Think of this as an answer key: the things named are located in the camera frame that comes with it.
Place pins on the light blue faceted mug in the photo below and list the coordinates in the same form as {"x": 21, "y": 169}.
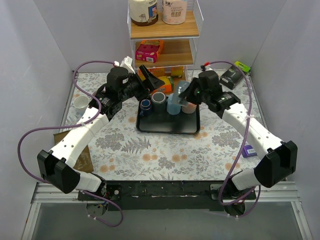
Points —
{"x": 172, "y": 108}

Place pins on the white and blue mug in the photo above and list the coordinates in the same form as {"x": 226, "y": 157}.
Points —
{"x": 81, "y": 103}

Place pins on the orange green sponge pack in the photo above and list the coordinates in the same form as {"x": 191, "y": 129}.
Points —
{"x": 168, "y": 85}

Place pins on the brown cartoon paper roll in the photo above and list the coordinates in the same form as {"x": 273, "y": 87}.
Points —
{"x": 143, "y": 12}

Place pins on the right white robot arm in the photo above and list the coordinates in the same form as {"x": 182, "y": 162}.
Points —
{"x": 278, "y": 159}

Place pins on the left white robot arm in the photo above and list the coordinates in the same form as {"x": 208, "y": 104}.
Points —
{"x": 57, "y": 165}

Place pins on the pink cotton tissue roll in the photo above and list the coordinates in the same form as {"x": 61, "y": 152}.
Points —
{"x": 174, "y": 11}

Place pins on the white wire wooden shelf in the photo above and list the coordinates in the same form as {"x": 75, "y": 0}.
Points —
{"x": 181, "y": 42}

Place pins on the black serving tray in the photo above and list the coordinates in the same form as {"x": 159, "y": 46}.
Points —
{"x": 166, "y": 123}

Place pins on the yellow sponge box middle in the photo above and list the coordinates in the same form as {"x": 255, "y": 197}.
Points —
{"x": 158, "y": 72}

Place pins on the navy blue mug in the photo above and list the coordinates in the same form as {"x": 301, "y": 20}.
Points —
{"x": 145, "y": 108}

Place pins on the purple white box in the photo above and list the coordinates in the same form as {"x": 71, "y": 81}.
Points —
{"x": 248, "y": 151}

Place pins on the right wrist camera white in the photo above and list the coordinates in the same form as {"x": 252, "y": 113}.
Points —
{"x": 206, "y": 67}

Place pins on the floral table mat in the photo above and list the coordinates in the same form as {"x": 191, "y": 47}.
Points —
{"x": 120, "y": 152}

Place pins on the yellow sponge box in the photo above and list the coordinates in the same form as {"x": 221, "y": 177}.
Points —
{"x": 177, "y": 71}
{"x": 158, "y": 72}
{"x": 140, "y": 74}

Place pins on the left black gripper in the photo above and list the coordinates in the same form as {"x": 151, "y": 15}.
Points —
{"x": 143, "y": 83}

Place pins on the pink mug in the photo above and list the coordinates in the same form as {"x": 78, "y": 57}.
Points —
{"x": 189, "y": 108}

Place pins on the yellow sponge box right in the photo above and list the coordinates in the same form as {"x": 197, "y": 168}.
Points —
{"x": 177, "y": 71}

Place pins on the black green razor box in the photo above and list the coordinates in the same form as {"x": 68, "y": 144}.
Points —
{"x": 234, "y": 74}

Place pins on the dark grey mug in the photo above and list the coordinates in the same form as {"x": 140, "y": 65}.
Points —
{"x": 159, "y": 102}

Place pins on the yellow sponge box left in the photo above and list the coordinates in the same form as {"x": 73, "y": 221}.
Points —
{"x": 140, "y": 74}

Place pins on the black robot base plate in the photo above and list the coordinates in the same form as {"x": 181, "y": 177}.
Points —
{"x": 172, "y": 195}

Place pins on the brown paper bag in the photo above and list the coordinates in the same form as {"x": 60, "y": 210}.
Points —
{"x": 84, "y": 162}

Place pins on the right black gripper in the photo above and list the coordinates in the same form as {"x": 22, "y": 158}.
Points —
{"x": 196, "y": 90}

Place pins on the slate blue mug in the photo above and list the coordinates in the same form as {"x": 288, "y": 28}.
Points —
{"x": 179, "y": 89}

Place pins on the pink orange sponge box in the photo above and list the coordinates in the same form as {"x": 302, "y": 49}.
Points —
{"x": 149, "y": 50}

